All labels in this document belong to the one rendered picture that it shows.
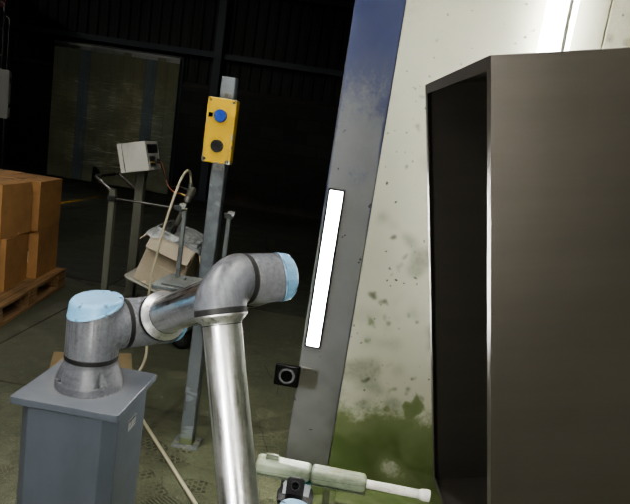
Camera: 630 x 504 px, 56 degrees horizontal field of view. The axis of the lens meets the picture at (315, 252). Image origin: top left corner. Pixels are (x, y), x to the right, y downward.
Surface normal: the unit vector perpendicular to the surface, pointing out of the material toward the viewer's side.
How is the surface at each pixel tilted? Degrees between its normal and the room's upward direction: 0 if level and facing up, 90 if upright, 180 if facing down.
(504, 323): 90
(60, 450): 90
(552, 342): 90
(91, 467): 90
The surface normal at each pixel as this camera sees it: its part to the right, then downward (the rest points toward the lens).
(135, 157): -0.05, 0.18
